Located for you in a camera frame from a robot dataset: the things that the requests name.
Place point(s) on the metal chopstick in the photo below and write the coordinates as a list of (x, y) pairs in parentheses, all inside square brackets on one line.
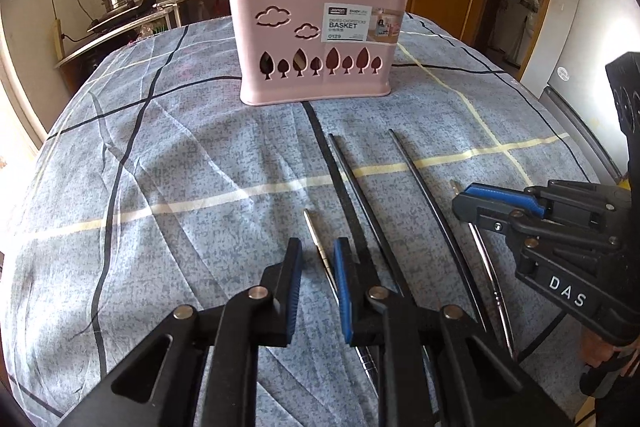
[(492, 277), (320, 252)]

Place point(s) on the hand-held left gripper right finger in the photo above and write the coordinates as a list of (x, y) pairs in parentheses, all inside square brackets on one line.
[(344, 292)]

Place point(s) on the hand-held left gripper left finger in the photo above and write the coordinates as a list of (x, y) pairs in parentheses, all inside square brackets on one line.
[(295, 292)]

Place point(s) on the blue checked tablecloth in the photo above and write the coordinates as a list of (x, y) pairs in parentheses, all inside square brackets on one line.
[(175, 207)]

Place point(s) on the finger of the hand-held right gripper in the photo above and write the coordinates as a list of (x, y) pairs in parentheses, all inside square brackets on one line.
[(480, 212), (500, 196)]

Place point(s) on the dark side cabinet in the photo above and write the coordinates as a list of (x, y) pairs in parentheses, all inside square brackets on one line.
[(100, 49)]

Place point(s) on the black chopstick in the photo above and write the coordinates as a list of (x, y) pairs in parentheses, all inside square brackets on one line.
[(350, 217), (431, 194), (375, 234)]

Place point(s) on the pink plastic utensil basket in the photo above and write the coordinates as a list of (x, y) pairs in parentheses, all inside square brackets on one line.
[(310, 88)]

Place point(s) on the grey refrigerator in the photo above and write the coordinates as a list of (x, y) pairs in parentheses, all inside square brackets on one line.
[(575, 32)]

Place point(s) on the black induction cooker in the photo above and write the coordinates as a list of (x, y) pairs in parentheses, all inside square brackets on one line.
[(125, 19)]

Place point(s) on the person's right hand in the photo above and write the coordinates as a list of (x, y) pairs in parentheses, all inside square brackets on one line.
[(597, 354)]

